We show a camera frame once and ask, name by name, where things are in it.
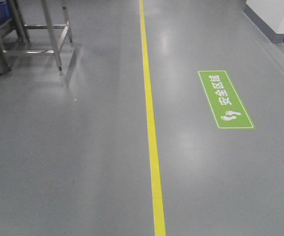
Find blue plastic bin left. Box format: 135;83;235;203
0;1;12;25

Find green floor safety sign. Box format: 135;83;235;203
198;70;255;129

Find stainless steel table frame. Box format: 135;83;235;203
0;0;73;75

